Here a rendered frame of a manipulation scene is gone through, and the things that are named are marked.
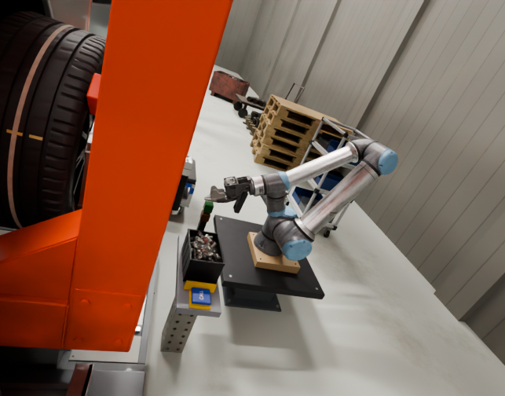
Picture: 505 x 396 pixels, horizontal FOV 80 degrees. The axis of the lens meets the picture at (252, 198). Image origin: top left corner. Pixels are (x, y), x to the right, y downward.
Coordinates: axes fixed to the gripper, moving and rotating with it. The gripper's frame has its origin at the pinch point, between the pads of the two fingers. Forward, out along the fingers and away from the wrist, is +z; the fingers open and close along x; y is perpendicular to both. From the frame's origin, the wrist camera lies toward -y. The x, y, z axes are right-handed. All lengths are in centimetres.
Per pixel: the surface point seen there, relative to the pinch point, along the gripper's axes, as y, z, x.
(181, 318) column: -41, 21, 25
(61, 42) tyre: 65, 30, 15
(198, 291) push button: -18.2, 10.6, 32.9
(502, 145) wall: -48, -260, -69
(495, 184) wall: -74, -246, -52
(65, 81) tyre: 58, 30, 26
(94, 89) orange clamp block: 56, 23, 30
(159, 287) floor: -60, 34, -13
